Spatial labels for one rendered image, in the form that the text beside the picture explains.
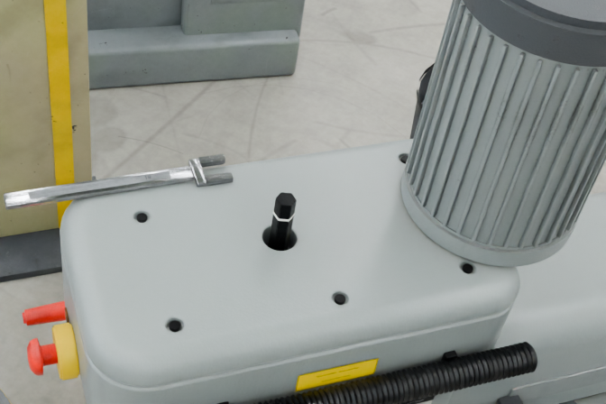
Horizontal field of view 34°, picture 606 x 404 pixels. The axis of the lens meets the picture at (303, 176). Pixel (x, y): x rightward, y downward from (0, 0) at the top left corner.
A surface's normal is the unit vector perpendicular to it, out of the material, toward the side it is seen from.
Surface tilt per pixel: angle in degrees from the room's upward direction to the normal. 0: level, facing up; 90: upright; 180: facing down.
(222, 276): 0
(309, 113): 0
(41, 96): 90
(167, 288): 0
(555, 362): 90
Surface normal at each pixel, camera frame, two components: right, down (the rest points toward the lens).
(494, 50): -0.71, 0.43
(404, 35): 0.13, -0.70
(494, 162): -0.39, 0.62
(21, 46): 0.33, 0.70
